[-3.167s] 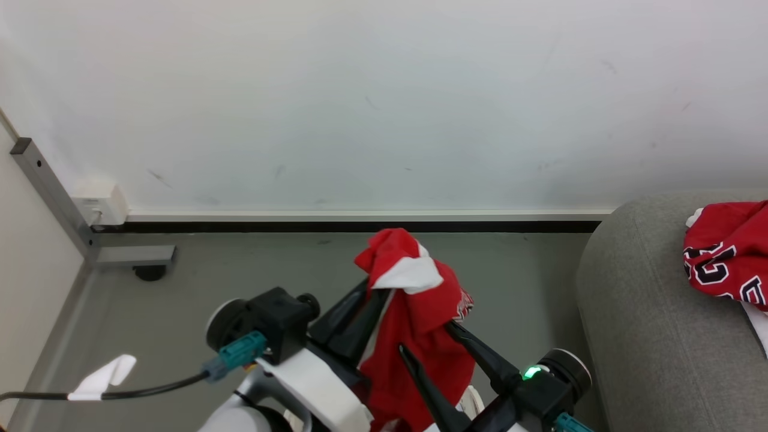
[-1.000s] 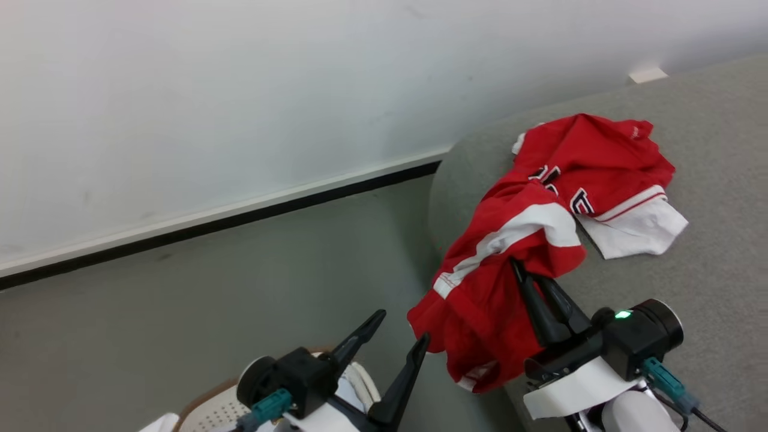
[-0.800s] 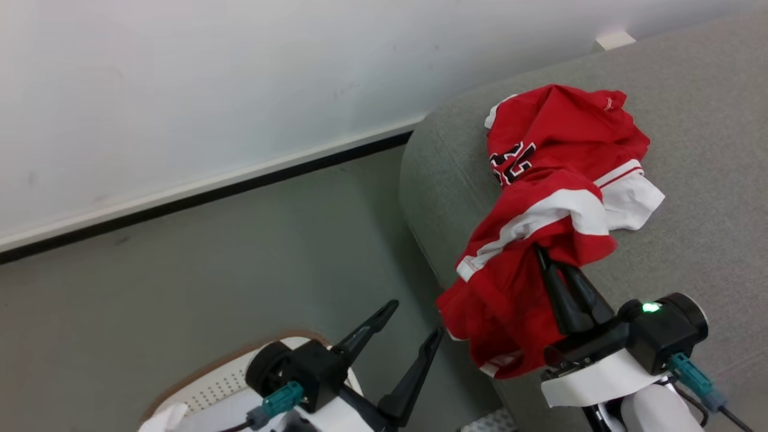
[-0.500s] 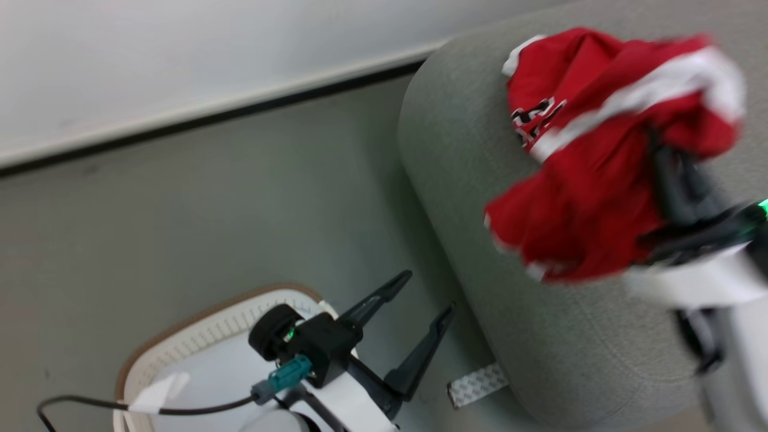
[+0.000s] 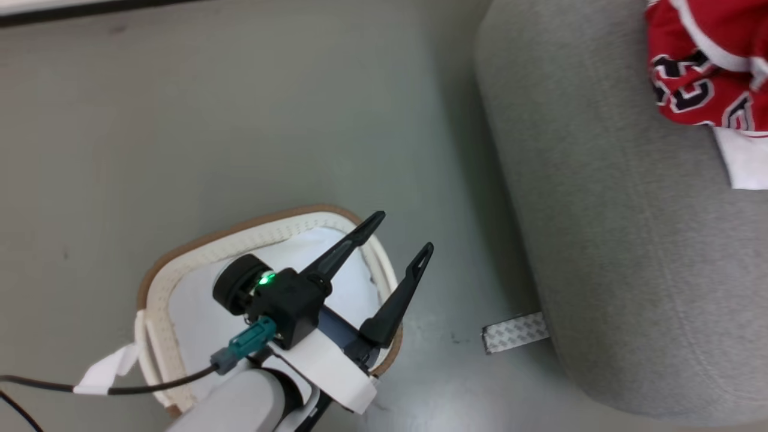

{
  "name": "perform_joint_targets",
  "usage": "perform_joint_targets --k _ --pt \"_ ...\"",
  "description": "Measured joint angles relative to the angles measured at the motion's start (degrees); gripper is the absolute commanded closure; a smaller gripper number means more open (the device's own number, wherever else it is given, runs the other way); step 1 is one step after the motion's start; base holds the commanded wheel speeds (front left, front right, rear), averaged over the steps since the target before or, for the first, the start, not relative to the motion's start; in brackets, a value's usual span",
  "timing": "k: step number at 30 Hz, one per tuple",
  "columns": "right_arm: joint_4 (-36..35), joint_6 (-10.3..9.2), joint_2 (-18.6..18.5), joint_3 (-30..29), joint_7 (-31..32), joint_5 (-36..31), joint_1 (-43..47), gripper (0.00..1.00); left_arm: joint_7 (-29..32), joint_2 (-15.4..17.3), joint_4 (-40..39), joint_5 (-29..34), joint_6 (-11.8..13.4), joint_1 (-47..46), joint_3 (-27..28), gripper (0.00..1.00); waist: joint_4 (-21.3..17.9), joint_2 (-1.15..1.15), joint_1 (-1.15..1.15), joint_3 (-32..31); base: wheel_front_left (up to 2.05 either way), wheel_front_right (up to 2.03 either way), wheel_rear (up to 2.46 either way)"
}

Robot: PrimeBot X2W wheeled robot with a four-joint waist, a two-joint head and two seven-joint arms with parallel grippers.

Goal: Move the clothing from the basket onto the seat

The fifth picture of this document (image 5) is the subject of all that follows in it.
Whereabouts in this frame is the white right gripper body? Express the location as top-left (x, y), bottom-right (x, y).
top-left (273, 308), bottom-right (386, 416)

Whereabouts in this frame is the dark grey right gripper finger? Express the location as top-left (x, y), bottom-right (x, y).
top-left (299, 211), bottom-right (386, 296)
top-left (358, 242), bottom-right (435, 349)

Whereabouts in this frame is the white garment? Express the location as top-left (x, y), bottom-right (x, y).
top-left (713, 125), bottom-right (768, 191)

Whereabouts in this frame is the red and white jersey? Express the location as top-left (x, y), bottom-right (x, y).
top-left (645, 0), bottom-right (768, 139)

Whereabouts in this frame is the white perforated laundry basket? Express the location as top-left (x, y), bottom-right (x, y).
top-left (135, 204), bottom-right (404, 421)

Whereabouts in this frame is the patterned grey tape strip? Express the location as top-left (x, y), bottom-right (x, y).
top-left (481, 311), bottom-right (550, 355)

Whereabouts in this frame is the grey fabric sofa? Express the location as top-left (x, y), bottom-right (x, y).
top-left (474, 0), bottom-right (768, 428)

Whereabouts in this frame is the dark baseboard strip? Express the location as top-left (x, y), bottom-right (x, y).
top-left (0, 0), bottom-right (202, 28)

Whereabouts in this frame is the black cable with teal connector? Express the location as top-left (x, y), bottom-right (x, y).
top-left (0, 317), bottom-right (278, 397)

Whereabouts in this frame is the white basket handle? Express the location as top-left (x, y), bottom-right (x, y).
top-left (73, 341), bottom-right (145, 395)

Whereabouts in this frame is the thin black cable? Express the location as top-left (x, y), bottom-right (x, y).
top-left (0, 389), bottom-right (44, 432)

